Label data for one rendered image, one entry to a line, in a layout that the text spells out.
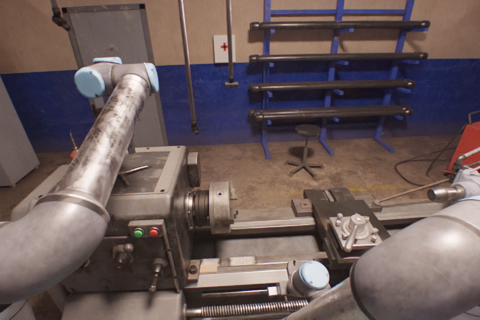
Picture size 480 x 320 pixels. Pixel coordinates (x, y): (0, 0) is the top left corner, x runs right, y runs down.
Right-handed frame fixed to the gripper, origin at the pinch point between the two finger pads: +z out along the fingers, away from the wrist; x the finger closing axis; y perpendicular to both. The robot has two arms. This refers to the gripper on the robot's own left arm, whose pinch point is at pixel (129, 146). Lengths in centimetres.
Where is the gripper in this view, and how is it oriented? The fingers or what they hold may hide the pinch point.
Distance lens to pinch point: 110.6
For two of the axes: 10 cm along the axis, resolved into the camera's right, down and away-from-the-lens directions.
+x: -6.1, -3.8, 7.0
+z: 0.2, 8.7, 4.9
